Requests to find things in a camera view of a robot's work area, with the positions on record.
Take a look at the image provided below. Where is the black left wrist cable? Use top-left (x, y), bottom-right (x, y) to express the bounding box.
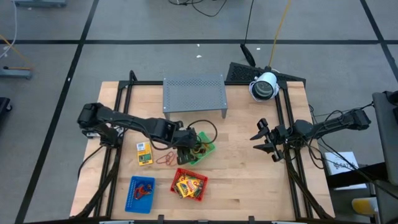
top-left (185, 119), bottom-right (218, 146)

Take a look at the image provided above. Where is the black table frame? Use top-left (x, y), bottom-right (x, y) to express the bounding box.
top-left (74, 70), bottom-right (336, 220)

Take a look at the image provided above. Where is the blue plastic basket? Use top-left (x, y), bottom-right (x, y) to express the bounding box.
top-left (124, 175), bottom-right (156, 215)

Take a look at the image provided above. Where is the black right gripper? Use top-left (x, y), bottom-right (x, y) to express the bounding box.
top-left (249, 118), bottom-right (295, 163)

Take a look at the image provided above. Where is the yellow hanging cable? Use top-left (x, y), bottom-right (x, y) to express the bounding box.
top-left (268, 0), bottom-right (292, 68)

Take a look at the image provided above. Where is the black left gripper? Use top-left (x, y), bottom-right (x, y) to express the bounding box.
top-left (172, 128), bottom-right (198, 166)

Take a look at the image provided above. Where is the white cardboard box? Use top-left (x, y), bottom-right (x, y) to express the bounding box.
top-left (323, 151), bottom-right (361, 177)

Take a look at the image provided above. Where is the black desk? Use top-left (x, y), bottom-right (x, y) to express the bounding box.
top-left (326, 161), bottom-right (398, 224)

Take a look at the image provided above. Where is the yellow orange crayon box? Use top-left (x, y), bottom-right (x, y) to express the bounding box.
top-left (180, 174), bottom-right (200, 183)

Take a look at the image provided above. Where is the yellow container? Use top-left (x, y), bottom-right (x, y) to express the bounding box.
top-left (351, 197), bottom-right (379, 216)

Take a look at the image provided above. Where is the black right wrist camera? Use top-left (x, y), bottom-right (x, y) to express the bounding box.
top-left (275, 126), bottom-right (289, 141)

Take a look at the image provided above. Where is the grey perforated metal shelf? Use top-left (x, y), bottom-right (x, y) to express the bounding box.
top-left (162, 73), bottom-right (229, 123)

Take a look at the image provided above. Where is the black mesh panel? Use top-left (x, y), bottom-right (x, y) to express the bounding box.
top-left (224, 62), bottom-right (307, 91)

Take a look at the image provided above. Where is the black hanging cable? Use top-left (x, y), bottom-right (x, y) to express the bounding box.
top-left (240, 0), bottom-right (257, 68)

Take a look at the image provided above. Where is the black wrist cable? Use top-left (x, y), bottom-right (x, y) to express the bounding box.
top-left (185, 119), bottom-right (218, 146)
top-left (289, 136), bottom-right (326, 170)

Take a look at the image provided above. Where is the grey cabinet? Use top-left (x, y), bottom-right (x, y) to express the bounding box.
top-left (372, 91), bottom-right (398, 187)

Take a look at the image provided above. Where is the small yellow green crayon box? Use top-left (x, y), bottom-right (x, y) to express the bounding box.
top-left (136, 141), bottom-right (154, 167)

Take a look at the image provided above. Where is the red plastic basket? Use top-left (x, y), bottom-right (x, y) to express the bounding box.
top-left (170, 167), bottom-right (209, 202)

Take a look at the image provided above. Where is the grey floor base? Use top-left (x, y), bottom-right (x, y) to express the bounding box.
top-left (0, 66), bottom-right (34, 80)

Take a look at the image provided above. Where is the grey floor object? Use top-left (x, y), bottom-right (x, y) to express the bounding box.
top-left (14, 0), bottom-right (68, 8)

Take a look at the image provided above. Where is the black floor object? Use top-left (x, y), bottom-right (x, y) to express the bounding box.
top-left (0, 96), bottom-right (13, 113)

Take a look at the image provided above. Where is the green plastic basket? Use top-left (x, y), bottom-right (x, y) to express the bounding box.
top-left (188, 131), bottom-right (216, 166)

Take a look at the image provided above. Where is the red rubber band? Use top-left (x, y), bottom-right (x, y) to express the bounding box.
top-left (165, 151), bottom-right (178, 167)
top-left (155, 154), bottom-right (170, 166)

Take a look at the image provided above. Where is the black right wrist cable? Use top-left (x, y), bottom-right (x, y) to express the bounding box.
top-left (289, 136), bottom-right (326, 170)

